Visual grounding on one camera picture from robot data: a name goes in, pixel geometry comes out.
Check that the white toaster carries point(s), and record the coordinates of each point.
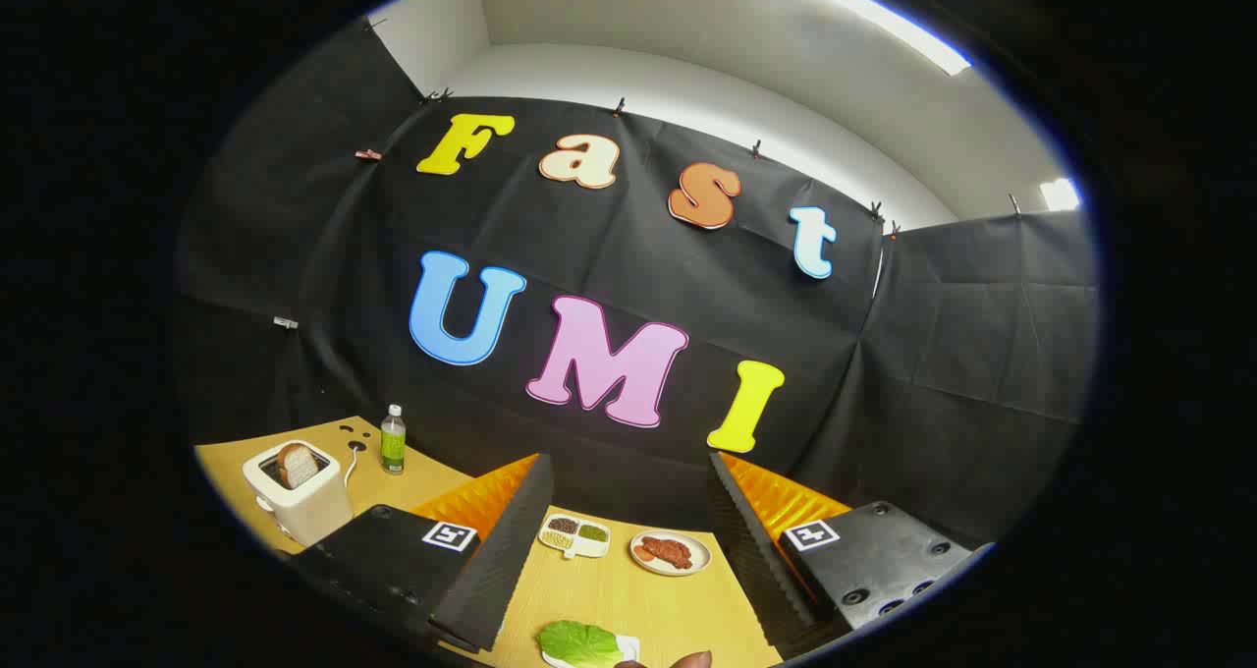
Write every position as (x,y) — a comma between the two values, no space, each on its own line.
(314,516)

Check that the round white plate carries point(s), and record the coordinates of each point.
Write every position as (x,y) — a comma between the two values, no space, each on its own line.
(699,548)

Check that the pile of yellow beans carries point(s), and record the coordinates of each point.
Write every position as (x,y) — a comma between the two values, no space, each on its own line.
(557,540)

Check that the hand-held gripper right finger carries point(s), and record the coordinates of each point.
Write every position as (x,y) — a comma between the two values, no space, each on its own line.
(751,560)

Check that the white leaf-shaped dish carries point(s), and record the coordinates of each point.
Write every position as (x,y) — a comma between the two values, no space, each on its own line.
(629,645)

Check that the pile of green beans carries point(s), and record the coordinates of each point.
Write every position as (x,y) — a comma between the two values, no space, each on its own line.
(592,531)

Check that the small ceiling light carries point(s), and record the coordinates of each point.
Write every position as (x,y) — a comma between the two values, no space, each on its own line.
(1061,194)

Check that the green label drink bottle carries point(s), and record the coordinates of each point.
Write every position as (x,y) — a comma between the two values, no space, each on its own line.
(393,447)

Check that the white divided dish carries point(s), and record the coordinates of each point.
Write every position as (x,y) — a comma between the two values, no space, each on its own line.
(592,550)

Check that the bread slice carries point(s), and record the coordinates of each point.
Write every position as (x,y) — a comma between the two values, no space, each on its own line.
(298,467)

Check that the red meat slice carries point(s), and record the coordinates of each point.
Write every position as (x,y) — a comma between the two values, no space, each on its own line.
(668,552)

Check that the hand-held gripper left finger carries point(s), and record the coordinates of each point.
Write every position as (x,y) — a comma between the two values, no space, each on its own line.
(501,560)

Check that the pile of dark red beans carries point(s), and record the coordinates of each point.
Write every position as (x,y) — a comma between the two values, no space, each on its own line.
(562,525)

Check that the green lettuce leaf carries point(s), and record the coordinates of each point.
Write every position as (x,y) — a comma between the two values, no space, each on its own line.
(579,643)

